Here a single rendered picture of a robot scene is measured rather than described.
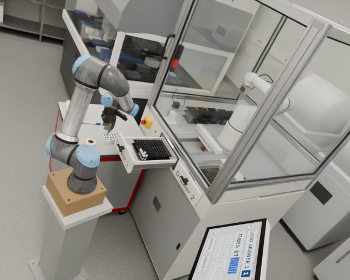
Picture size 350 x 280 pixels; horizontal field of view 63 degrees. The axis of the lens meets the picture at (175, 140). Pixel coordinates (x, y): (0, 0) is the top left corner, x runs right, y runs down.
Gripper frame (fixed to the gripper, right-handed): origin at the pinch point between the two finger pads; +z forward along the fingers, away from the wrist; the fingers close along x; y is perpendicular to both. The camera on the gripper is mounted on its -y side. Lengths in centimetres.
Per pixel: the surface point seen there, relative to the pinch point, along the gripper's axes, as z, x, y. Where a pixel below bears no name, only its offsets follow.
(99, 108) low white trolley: 10.9, -43.7, -5.2
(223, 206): -4, 76, -50
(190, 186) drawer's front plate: -3, 57, -36
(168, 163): -0.5, 33.8, -31.5
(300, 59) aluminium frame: -97, 73, -39
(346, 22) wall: -115, -138, -371
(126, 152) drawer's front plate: -3.5, 26.6, -3.2
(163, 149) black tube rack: -3.1, 22.6, -31.9
